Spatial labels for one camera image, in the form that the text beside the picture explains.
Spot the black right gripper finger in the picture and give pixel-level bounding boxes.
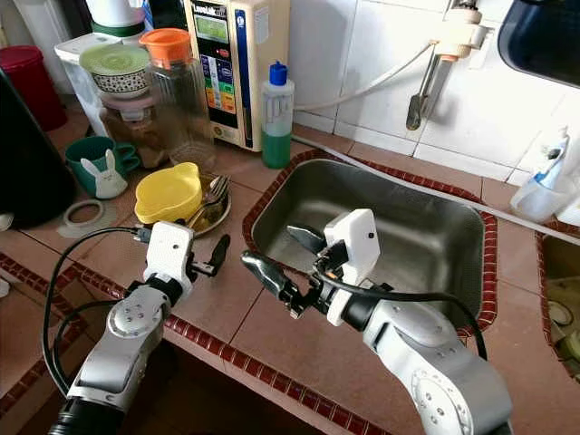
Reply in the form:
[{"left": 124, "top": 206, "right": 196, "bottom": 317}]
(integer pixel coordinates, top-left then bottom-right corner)
[
  {"left": 241, "top": 250, "right": 300, "bottom": 306},
  {"left": 285, "top": 223, "right": 330, "bottom": 256}
]

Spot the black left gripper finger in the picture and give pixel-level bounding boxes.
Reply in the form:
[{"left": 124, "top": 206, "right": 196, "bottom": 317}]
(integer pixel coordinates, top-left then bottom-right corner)
[{"left": 207, "top": 233, "right": 232, "bottom": 278}]

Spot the steel bowl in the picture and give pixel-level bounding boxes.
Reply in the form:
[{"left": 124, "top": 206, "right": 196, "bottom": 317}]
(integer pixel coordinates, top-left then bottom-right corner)
[{"left": 181, "top": 172, "right": 232, "bottom": 232}]

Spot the yellow plastic bowl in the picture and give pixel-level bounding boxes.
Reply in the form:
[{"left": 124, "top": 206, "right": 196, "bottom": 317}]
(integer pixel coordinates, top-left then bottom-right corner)
[{"left": 134, "top": 163, "right": 203, "bottom": 226}]

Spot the steel kitchen sink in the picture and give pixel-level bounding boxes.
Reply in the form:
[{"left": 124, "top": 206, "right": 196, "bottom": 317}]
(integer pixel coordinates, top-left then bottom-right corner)
[{"left": 243, "top": 150, "right": 499, "bottom": 332}]

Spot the green dish soap bottle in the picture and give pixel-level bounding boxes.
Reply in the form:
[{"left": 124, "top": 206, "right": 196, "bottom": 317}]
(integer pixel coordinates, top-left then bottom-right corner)
[{"left": 261, "top": 61, "right": 295, "bottom": 170}]

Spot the glass pitcher orange lid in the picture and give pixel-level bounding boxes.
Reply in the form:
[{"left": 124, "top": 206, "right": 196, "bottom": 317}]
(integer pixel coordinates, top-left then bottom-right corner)
[{"left": 140, "top": 27, "right": 217, "bottom": 173}]

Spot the glass jar pink lid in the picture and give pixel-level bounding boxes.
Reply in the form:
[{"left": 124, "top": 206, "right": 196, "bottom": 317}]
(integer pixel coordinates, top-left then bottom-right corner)
[{"left": 100, "top": 91, "right": 164, "bottom": 169}]

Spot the teal rabbit mug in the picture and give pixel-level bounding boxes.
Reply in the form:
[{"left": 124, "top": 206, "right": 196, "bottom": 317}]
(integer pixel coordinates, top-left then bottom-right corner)
[{"left": 65, "top": 136, "right": 141, "bottom": 200}]

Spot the cream water ionizer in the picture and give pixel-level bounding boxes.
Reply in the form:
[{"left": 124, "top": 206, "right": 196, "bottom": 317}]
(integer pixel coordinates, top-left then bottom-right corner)
[{"left": 184, "top": 0, "right": 291, "bottom": 152}]

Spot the patterned ceramic bowl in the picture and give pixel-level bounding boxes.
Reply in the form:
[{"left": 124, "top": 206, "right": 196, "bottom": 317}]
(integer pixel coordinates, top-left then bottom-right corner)
[{"left": 91, "top": 71, "right": 149, "bottom": 96}]

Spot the black electric kettle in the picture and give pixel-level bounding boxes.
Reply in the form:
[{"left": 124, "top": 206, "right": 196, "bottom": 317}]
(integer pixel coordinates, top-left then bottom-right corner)
[{"left": 0, "top": 68, "right": 78, "bottom": 229}]

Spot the steel faucet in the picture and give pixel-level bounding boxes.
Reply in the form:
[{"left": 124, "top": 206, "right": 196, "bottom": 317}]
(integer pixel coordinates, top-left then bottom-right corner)
[{"left": 406, "top": 0, "right": 472, "bottom": 132}]

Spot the green round lid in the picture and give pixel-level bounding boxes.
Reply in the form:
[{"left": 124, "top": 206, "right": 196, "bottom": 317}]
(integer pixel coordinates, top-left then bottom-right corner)
[{"left": 79, "top": 43, "right": 150, "bottom": 76}]

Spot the translucent white plastic container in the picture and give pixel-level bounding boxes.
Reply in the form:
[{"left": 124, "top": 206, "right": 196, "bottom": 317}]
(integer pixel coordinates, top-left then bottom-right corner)
[{"left": 54, "top": 34, "right": 119, "bottom": 137}]

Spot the red canister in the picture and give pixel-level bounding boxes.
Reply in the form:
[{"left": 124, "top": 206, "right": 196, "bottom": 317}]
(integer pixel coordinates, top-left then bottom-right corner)
[{"left": 0, "top": 45, "right": 69, "bottom": 132}]

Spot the small steel side sink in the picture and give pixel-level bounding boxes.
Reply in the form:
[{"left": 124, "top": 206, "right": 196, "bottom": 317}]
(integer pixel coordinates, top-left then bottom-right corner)
[{"left": 536, "top": 222, "right": 580, "bottom": 382}]

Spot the white faucet filter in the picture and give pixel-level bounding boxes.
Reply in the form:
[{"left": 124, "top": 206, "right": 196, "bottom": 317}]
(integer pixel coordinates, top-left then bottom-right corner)
[{"left": 433, "top": 5, "right": 495, "bottom": 63}]

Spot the white thermos green band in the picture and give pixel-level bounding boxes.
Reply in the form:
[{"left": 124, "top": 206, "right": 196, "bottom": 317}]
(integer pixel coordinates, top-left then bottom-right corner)
[{"left": 86, "top": 0, "right": 146, "bottom": 39}]

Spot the dark blue pan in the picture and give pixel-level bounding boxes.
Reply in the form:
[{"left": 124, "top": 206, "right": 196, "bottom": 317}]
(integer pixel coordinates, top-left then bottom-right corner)
[{"left": 497, "top": 0, "right": 580, "bottom": 89}]

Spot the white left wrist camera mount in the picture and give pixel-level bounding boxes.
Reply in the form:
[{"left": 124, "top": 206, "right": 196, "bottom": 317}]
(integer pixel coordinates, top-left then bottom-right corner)
[{"left": 140, "top": 220, "right": 194, "bottom": 300}]

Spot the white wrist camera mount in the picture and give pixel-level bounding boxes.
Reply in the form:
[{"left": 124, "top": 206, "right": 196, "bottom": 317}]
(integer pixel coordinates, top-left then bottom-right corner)
[
  {"left": 140, "top": 220, "right": 194, "bottom": 300},
  {"left": 322, "top": 208, "right": 382, "bottom": 327}
]

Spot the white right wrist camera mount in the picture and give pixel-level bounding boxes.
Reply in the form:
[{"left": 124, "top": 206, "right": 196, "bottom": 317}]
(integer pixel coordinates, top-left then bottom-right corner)
[{"left": 322, "top": 208, "right": 382, "bottom": 327}]

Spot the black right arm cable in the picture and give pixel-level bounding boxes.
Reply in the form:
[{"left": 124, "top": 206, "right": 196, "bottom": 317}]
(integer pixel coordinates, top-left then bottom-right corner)
[{"left": 326, "top": 272, "right": 488, "bottom": 362}]

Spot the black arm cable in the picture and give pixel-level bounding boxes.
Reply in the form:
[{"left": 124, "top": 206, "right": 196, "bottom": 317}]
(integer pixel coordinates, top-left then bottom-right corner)
[
  {"left": 326, "top": 272, "right": 488, "bottom": 362},
  {"left": 41, "top": 227, "right": 146, "bottom": 400}
]

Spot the clear plastic ring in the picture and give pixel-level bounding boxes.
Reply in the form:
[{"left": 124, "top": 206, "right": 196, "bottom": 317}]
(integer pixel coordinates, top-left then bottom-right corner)
[{"left": 56, "top": 199, "right": 114, "bottom": 239}]

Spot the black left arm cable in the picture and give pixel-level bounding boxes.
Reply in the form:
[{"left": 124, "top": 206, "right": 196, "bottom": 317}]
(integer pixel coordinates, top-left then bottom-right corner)
[{"left": 41, "top": 227, "right": 146, "bottom": 400}]

